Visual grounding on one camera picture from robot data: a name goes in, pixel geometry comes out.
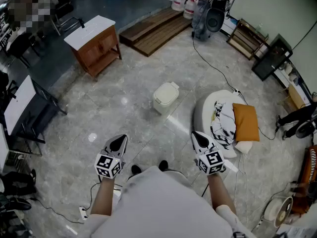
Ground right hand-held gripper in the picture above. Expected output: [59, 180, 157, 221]
[191, 131, 238, 176]

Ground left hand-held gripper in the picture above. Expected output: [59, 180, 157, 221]
[95, 134, 128, 180]

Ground cream lidded trash bin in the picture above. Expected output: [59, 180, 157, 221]
[152, 82, 179, 116]

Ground person's right forearm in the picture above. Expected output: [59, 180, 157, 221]
[207, 174, 237, 214]

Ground person's left forearm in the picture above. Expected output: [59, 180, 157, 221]
[90, 177, 118, 217]

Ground white round lounge seat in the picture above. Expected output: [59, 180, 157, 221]
[193, 90, 253, 158]

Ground black white patterned blanket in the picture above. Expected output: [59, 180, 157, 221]
[210, 101, 237, 150]

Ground white pillow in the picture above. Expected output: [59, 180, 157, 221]
[234, 140, 253, 155]

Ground orange cushion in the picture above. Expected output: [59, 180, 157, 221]
[232, 103, 260, 142]

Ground wooden vanity cabinet white sink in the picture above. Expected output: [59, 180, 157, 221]
[63, 15, 122, 78]

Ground white round fan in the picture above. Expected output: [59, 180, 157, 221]
[264, 196, 295, 228]

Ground black glass door cabinet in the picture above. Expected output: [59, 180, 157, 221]
[252, 33, 293, 81]

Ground small wooden table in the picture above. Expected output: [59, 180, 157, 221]
[279, 83, 310, 111]

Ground orange brown sofa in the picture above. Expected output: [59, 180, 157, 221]
[296, 144, 317, 214]

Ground wooden shelf rack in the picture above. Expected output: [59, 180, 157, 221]
[226, 18, 269, 60]

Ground wooden platform steps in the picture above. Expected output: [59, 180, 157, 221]
[119, 7, 193, 58]

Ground black and grey standing machine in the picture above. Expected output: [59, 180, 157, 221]
[191, 0, 231, 42]

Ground clear water jug red label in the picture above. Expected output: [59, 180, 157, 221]
[183, 0, 198, 20]
[171, 0, 187, 11]

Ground black office chair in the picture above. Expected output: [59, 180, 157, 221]
[53, 0, 75, 36]

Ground black floor cable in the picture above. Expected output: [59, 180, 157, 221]
[191, 31, 238, 93]

